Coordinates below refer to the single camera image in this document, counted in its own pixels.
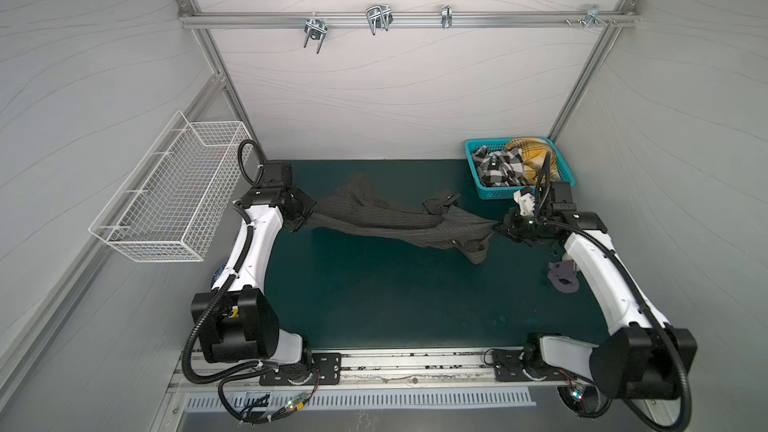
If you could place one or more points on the dark grey striped shirt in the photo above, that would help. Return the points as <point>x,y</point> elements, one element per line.
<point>357,209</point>

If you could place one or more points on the black mounting plate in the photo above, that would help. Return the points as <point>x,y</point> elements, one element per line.
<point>312,369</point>
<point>507,365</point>

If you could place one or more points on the yellow plaid shirt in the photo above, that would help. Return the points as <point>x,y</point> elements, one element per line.
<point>533,152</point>

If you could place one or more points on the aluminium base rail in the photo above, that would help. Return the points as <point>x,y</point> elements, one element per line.
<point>431,368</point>

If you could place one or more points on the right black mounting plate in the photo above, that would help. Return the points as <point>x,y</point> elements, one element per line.
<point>507,365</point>

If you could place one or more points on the white wire wall basket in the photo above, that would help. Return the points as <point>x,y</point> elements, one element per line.
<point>168,208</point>

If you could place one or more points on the metal u-bolt clamp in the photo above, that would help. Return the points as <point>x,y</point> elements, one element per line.
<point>316,31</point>
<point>379,17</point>

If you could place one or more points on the metal u-bolt clamp left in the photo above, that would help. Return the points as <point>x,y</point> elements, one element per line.
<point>316,31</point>

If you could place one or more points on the metal u-bolt clamp middle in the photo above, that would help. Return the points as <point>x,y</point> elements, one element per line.
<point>379,17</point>

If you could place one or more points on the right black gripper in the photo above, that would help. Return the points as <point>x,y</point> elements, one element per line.
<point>515,226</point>

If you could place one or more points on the small metal hook clamp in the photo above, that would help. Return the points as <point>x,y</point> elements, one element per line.
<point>446,16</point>

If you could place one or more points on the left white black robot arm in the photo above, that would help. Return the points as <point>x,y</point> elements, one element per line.
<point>235,327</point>

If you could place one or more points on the black white plaid shirt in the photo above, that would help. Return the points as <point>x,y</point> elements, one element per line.
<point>500,168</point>

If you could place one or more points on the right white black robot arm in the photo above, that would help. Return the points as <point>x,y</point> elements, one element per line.
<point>644,361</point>

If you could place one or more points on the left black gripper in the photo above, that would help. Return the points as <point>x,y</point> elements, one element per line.
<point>307,204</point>

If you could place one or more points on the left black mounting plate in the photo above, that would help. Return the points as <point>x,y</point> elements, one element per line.
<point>312,369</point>

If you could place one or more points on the aluminium crossbar rail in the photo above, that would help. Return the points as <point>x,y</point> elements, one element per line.
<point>401,20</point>

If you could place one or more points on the white ventilation grille strip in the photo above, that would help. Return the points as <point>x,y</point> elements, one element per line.
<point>373,399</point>

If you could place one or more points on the metal bracket clamp right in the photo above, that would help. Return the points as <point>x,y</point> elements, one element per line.
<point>593,17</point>

